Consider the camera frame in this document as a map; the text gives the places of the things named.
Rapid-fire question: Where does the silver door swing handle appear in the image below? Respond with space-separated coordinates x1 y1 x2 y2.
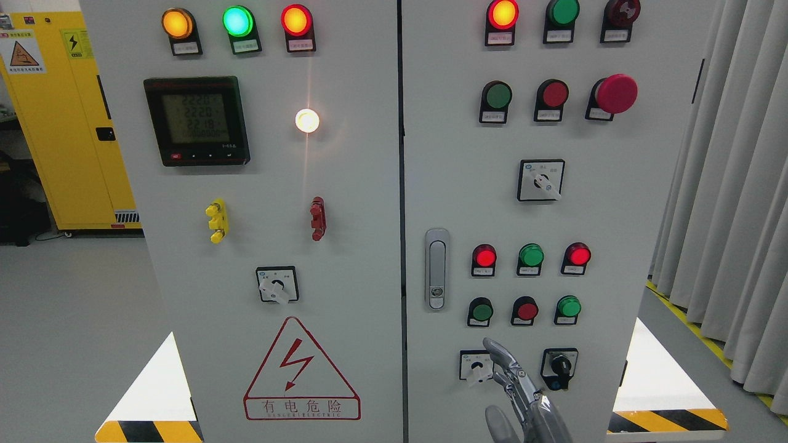
425 229 449 311

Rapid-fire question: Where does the black knob selector switch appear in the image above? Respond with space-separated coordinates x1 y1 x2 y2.
540 348 579 391

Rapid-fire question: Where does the green push button upper row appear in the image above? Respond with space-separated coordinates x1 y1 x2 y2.
478 81 512 124

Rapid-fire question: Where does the dark green button lower left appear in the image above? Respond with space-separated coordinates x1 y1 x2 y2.
465 297 494 327

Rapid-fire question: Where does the red electric hazard warning sticker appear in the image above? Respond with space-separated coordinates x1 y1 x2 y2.
244 316 362 421

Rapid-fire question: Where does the grey left cabinet door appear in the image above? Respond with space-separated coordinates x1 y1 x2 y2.
81 1 405 442

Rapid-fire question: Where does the red button lower middle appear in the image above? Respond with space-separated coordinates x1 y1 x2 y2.
510 295 539 326

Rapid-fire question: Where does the green top lamp right door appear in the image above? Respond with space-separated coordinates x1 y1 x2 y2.
543 0 580 44

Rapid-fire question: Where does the grey cabinet door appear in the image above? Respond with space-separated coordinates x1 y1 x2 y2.
400 1 723 442
81 1 405 442

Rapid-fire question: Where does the orange indicator lamp left door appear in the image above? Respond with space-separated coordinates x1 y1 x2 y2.
161 7 203 57

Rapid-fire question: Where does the white glowing indicator lamp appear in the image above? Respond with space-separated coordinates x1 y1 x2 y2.
294 108 321 134

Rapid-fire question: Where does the lit red lamp right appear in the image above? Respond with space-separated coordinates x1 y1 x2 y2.
560 242 591 276

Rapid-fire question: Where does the grey robotic hand plastic-wrapped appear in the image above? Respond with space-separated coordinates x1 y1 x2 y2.
482 337 574 442

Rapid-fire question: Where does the black digital power meter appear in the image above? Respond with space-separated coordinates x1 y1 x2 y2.
143 76 251 167

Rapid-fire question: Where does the green lamp middle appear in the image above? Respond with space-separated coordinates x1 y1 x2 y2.
516 243 544 277

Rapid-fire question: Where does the lower white rotary selector switch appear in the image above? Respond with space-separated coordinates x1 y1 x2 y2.
459 349 494 387

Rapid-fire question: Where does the upper right rotary selector switch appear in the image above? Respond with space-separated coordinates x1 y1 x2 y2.
516 159 565 202

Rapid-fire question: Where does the grey curtain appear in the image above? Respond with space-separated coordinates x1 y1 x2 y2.
652 1 787 415

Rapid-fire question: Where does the red terminal connector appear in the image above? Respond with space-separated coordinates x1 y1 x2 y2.
310 196 327 241

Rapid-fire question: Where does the dark red buzzer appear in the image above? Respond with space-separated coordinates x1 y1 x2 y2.
600 0 641 43

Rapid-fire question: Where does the lit red lamp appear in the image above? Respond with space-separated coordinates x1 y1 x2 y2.
560 242 591 276
471 244 497 277

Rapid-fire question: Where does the lit red lamp left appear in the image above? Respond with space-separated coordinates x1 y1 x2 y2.
471 244 497 277

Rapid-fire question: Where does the orange-red top lamp right door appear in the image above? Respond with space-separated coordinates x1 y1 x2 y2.
484 0 520 47

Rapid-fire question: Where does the green button lower right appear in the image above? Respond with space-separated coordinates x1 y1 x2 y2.
553 295 582 325

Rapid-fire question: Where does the red emergency stop mushroom button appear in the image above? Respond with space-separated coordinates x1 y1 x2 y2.
584 73 638 122

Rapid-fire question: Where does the yellow safety cabinet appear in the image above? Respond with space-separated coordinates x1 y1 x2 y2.
2 11 142 233

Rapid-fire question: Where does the red indicator lamp left door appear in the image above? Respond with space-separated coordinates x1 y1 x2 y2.
279 4 317 53

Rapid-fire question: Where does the green indicator lamp left door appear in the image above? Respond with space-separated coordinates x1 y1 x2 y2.
222 5 262 54

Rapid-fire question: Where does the red push button upper row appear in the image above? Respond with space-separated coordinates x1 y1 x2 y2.
534 79 569 122

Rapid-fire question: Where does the yellow terminal connector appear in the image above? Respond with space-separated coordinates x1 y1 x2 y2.
205 198 229 244

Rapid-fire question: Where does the left door rotary selector switch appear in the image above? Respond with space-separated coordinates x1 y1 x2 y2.
255 266 299 305

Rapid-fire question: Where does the grey right cabinet door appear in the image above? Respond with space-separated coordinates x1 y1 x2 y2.
400 1 723 442

